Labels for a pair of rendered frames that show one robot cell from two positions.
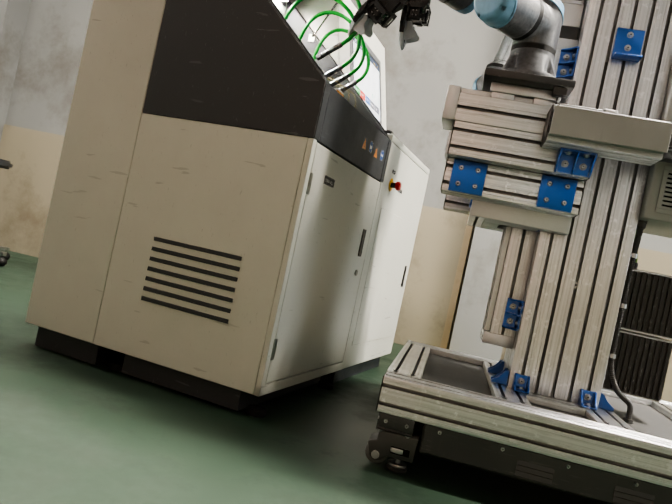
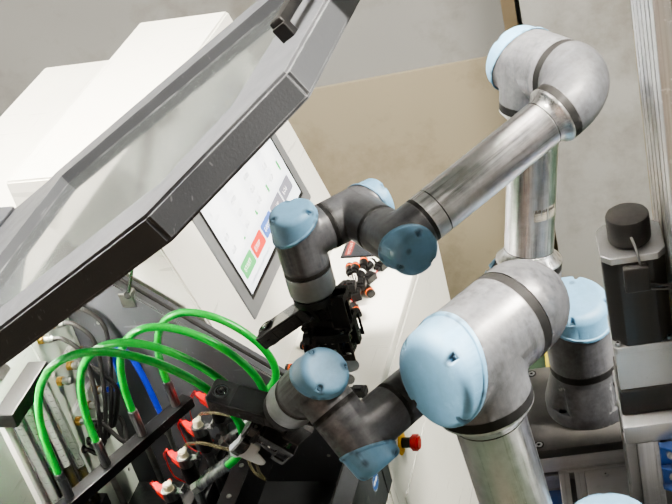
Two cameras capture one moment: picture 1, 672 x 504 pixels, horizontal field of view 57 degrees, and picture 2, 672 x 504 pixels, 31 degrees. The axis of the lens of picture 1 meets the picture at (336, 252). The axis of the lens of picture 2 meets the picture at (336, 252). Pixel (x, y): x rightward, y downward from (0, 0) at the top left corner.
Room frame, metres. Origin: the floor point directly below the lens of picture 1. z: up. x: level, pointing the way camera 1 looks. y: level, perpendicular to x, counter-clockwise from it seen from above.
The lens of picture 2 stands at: (0.53, -0.17, 2.47)
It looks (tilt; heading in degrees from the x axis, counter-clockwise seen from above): 32 degrees down; 1
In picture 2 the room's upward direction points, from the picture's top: 15 degrees counter-clockwise
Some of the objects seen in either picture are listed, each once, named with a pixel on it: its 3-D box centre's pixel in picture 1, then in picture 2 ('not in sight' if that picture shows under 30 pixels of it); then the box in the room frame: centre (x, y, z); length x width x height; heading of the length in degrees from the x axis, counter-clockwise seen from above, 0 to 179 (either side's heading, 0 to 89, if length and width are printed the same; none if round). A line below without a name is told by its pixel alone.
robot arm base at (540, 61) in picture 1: (529, 68); not in sight; (1.66, -0.40, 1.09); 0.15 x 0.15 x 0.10
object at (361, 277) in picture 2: not in sight; (356, 283); (2.75, -0.15, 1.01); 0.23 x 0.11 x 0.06; 160
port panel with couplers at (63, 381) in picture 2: not in sight; (72, 364); (2.43, 0.41, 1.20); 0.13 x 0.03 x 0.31; 160
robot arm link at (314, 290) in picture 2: not in sight; (311, 279); (2.12, -0.09, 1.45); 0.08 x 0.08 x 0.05
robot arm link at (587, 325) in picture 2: not in sight; (575, 324); (2.16, -0.49, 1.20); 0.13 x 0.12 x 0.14; 24
